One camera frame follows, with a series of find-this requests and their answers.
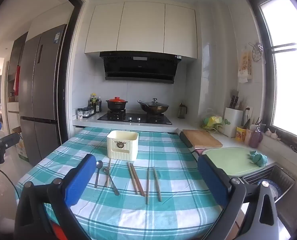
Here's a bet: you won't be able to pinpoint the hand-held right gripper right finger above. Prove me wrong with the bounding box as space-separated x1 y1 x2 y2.
197 154 279 240

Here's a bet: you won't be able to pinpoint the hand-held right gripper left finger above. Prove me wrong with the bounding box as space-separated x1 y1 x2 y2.
14 154 97 240

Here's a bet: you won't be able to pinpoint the thin metal utensil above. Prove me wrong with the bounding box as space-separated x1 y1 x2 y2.
104 158 112 187

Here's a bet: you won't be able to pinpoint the cream ribbed utensil holder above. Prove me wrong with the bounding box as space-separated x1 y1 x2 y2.
107 130 139 161

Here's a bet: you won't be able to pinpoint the cardboard box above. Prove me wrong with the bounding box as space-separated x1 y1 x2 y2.
16 132 29 163

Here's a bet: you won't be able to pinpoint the light green cutting board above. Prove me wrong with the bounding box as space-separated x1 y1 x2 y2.
202 147 275 177

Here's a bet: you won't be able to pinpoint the wooden cutting board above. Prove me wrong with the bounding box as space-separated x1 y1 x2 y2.
182 129 223 148

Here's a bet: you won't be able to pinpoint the black padded bar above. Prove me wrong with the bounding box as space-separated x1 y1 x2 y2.
179 131 199 157

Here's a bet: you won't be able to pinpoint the teal dish cloth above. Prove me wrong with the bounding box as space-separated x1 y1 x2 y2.
247 150 267 167

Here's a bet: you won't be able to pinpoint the red hanging cloth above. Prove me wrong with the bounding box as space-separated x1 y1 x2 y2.
14 66 21 97

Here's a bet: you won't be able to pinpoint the yellow printed box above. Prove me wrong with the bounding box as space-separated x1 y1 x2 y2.
235 126 247 143

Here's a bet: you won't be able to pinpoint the green and yellow bag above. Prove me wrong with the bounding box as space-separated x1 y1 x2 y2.
202 115 231 132

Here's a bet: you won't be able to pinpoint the teal checked tablecloth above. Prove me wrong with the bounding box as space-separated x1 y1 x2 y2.
15 126 224 240

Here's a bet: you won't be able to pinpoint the white knife block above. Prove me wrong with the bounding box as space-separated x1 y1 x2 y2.
223 107 244 138

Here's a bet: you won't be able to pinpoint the blue patterned plate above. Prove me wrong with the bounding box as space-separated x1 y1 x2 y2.
260 179 281 202

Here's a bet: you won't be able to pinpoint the grey refrigerator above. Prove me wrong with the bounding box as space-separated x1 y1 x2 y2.
19 24 68 167

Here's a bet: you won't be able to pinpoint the steel sink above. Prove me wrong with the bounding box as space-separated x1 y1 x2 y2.
242 164 296 205

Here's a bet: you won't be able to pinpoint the dark glass press pot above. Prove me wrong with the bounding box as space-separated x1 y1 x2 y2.
178 102 187 119

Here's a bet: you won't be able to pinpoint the garlic bulbs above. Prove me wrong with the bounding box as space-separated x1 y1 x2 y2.
265 128 279 139

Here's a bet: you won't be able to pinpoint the black gas stove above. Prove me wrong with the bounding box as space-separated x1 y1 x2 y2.
97 110 172 125

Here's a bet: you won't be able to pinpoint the black clay pot red lid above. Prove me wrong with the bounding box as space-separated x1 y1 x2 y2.
106 97 128 112

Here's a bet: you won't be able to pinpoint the black wok with glass lid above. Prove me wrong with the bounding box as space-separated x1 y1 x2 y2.
137 98 169 114

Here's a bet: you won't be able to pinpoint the printed hanging bag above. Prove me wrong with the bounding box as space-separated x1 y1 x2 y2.
238 50 253 83

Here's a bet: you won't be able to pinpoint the black range hood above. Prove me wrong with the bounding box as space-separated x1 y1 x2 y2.
99 51 182 84

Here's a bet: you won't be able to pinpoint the dark framed window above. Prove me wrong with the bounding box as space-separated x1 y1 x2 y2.
246 0 297 155

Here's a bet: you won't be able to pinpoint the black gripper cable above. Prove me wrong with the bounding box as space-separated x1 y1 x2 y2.
0 165 20 205

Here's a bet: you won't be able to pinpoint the hanging wire rack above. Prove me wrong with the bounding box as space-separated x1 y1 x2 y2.
248 42 266 64

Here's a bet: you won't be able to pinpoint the white wall cabinet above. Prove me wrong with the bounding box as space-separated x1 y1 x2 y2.
84 1 197 59

